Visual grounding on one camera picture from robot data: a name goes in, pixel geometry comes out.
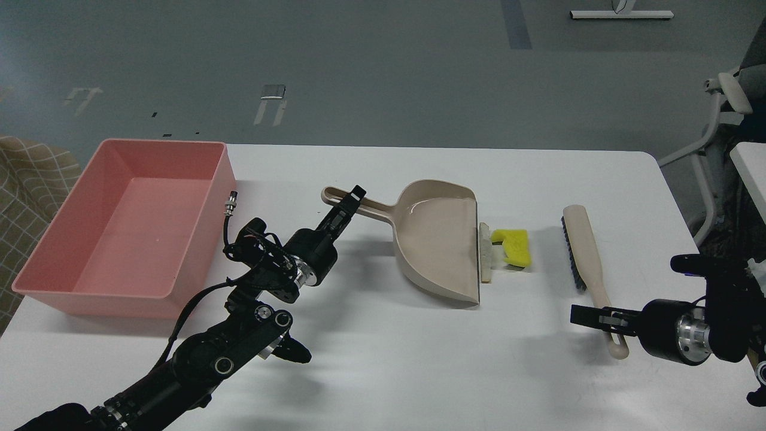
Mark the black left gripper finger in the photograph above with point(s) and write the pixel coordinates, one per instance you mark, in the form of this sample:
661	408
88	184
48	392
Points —
335	222
351	202

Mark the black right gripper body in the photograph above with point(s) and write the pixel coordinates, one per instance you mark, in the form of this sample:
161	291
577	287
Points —
658	328

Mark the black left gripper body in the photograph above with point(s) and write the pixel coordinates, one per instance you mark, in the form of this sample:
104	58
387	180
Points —
316	249

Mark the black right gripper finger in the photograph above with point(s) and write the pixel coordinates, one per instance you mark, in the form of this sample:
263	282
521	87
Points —
606	313
620	324

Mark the beige hand brush black bristles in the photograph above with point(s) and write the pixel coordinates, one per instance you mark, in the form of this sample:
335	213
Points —
587	269

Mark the beige plastic dustpan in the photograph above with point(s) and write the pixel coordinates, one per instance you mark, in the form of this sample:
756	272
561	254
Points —
435	235

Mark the yellow sponge piece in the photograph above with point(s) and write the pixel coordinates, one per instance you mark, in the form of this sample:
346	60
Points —
515	244

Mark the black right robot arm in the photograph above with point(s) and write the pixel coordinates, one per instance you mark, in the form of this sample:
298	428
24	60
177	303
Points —
727	322

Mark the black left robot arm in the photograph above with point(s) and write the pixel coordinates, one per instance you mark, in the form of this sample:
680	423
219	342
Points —
186	375

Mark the pink plastic bin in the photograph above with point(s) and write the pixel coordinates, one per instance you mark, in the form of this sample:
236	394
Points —
138	232

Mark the grey office chair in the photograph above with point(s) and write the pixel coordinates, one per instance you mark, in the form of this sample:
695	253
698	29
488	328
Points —
737	105

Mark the white side table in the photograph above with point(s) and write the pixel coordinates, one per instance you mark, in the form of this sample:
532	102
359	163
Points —
749	161

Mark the beige checkered cloth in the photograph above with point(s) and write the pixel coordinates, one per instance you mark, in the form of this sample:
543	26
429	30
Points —
36	178

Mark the white stand base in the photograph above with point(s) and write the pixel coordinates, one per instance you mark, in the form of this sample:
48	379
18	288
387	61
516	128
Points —
622	10

